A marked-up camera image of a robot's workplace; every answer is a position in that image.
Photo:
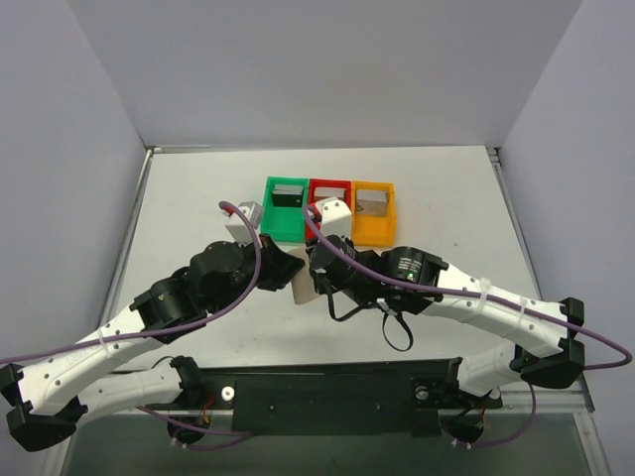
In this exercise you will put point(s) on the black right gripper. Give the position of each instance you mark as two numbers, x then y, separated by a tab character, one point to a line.
317	280

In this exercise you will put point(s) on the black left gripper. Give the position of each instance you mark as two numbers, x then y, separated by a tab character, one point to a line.
273	263

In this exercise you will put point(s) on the beige leather card holder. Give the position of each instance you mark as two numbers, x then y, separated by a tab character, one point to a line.
303	287

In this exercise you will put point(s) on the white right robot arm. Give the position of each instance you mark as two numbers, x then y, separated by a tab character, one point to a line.
539	343

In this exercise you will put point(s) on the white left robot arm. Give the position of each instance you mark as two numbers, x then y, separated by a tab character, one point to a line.
52	398

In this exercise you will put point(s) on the black cards in green bin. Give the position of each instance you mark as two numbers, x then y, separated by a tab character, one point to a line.
287	195

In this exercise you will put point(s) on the cards in yellow bin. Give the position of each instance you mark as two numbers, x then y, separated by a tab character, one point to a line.
371	202

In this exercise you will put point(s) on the cards in red bin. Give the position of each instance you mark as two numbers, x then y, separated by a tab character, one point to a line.
323	192

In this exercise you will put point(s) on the green plastic bin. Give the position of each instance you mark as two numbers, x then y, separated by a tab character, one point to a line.
283	224

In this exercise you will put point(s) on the yellow plastic bin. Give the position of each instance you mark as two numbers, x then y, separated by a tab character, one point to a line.
369	231

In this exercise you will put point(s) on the red plastic bin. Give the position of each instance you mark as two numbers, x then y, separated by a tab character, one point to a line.
318	182

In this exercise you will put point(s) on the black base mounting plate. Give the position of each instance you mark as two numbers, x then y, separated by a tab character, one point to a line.
369	398

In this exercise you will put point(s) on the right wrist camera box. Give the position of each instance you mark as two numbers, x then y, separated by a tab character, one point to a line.
335	217

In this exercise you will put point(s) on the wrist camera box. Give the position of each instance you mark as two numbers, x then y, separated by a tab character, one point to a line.
235	225
335	217

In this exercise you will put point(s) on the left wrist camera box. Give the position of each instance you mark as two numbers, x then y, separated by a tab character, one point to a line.
235	225

